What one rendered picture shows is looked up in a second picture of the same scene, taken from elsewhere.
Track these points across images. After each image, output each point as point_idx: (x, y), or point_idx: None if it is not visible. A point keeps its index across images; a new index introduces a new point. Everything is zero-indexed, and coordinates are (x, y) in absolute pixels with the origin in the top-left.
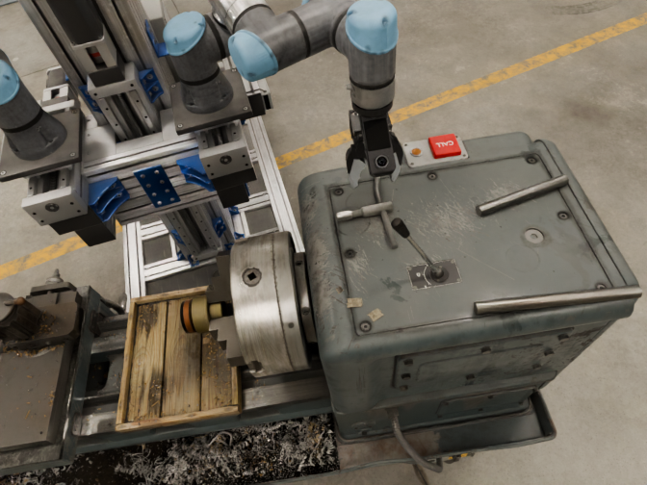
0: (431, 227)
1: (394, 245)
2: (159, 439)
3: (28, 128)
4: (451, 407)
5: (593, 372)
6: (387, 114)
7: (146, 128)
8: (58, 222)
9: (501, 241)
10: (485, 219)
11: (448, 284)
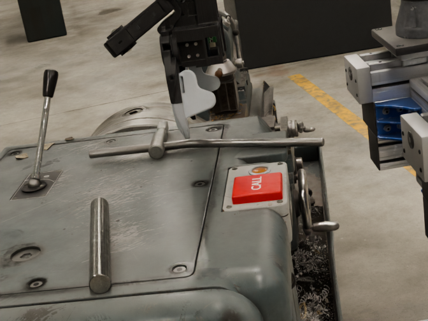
0: (106, 183)
1: (89, 150)
2: None
3: (406, 0)
4: None
5: None
6: (196, 28)
7: None
8: (363, 104)
9: (41, 227)
10: (86, 218)
11: (16, 192)
